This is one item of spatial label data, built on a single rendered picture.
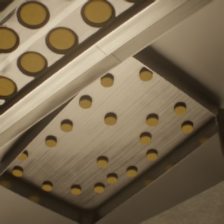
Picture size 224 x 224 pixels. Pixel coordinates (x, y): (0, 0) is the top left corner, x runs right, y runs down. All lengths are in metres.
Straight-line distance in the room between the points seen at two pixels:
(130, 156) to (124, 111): 0.06
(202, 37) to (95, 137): 0.14
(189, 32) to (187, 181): 0.18
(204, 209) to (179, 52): 1.56
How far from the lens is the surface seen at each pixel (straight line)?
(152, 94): 0.41
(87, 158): 0.46
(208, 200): 1.87
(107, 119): 0.42
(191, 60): 0.39
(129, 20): 0.19
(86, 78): 0.21
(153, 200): 0.52
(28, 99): 0.21
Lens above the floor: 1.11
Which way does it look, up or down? 48 degrees down
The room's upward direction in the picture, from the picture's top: 180 degrees counter-clockwise
